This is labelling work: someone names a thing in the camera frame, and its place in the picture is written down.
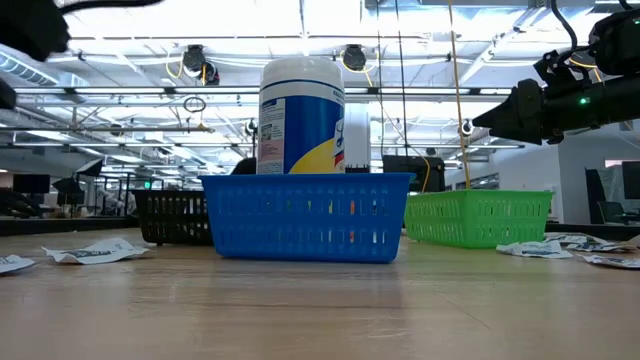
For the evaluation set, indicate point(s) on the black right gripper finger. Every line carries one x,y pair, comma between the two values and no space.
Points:
524,112

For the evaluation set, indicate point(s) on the green plastic basket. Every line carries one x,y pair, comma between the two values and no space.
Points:
475,220

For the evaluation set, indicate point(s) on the white BZK towelette packet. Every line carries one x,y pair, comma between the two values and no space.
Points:
95,252
12,263
635,241
575,239
600,246
535,249
612,261

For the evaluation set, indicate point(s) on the blue yellow wipes canister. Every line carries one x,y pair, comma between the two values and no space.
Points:
300,120

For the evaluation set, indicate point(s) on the blue plastic basket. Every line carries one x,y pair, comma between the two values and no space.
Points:
305,220

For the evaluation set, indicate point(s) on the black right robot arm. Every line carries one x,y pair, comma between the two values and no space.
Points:
620,40

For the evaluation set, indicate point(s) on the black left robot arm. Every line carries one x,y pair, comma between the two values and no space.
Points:
30,25

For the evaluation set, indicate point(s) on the black monitor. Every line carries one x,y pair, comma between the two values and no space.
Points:
31,183
631,180

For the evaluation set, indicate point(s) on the dark partition panel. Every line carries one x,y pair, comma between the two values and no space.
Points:
596,196

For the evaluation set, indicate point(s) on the black office chair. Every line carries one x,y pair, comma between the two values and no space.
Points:
612,212

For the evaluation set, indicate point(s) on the black softbox lamp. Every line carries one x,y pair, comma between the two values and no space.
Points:
90,166

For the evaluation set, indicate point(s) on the black studio lamp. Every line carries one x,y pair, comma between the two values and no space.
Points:
68,190

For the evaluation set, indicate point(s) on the black computer tower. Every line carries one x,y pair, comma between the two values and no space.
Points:
405,172

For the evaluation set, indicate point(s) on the black plastic basket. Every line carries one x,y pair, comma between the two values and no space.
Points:
170,217

